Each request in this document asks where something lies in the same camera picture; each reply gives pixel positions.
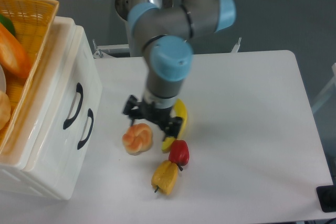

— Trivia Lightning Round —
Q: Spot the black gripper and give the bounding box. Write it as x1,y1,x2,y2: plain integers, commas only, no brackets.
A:
122,95,183,141

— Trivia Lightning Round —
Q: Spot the white plastic drawer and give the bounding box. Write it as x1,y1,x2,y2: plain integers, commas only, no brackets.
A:
42,26,102,130

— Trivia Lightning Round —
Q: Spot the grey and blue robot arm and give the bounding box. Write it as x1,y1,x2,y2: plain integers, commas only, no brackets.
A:
123,0,236,137

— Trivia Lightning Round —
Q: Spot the white plastic drawer cabinet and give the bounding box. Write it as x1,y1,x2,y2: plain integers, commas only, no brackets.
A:
0,16,77,200

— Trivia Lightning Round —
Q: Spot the lower white drawer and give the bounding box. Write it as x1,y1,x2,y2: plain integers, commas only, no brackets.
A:
23,108,94,200

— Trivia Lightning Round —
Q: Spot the toy bread roll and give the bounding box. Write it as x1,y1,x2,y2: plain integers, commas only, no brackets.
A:
122,123,153,155

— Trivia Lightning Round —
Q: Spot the yellow toy banana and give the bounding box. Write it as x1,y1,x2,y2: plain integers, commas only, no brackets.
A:
161,99,188,153

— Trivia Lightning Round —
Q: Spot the red toy bell pepper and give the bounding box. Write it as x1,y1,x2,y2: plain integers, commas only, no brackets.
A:
169,140,190,171

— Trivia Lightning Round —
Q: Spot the yellow toy bell pepper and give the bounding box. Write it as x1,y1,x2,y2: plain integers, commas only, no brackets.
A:
151,160,179,195

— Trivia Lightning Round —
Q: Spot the orange toy baguette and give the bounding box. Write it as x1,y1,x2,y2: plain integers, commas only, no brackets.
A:
1,24,32,79

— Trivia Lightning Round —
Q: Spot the yellow woven plastic basket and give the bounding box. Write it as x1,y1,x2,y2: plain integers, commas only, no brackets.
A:
1,0,59,152

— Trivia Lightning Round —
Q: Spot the green toy vegetable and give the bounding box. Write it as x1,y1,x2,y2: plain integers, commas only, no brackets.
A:
0,14,16,37

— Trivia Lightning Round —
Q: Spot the black device at table edge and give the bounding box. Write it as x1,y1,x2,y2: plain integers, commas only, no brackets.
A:
316,185,335,212

